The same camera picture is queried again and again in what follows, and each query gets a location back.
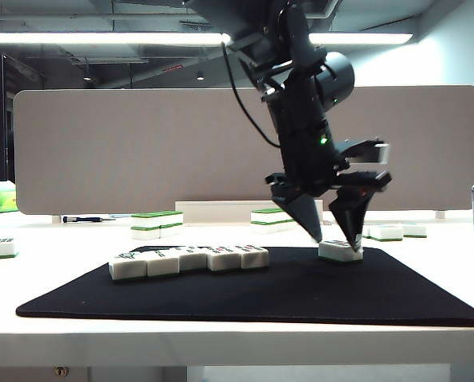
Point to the two-bamboo mahjong tile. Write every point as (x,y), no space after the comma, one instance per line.
(163,266)

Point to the four-bamboo mahjong tile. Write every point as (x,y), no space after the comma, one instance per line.
(193,262)

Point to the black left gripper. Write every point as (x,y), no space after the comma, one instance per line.
(360,181)

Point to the black mouse mat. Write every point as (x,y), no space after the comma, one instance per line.
(236,294)

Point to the ceiling spot lamp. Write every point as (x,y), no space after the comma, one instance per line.
(200,75)
(87,78)

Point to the red and green bamboo tile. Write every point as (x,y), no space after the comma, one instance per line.
(224,262)
(254,259)
(336,252)

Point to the metal bolt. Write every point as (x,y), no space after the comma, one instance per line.
(60,371)

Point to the beige desk divider panel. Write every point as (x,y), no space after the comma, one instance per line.
(101,151)

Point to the bird mahjong tile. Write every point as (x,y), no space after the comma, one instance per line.
(127,270)

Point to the black pen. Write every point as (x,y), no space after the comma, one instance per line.
(81,219)

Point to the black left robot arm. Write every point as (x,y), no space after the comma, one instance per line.
(300,107)

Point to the green-backed mahjong tile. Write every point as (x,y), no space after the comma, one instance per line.
(284,227)
(265,228)
(171,218)
(171,231)
(146,221)
(264,217)
(282,217)
(145,234)

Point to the white divider foot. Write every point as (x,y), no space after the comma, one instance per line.
(439,215)
(56,219)

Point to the white bamboo mahjong tile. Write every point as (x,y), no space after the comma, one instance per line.
(386,233)
(415,231)
(367,232)
(1,248)

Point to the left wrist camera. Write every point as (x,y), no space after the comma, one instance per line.
(376,153)

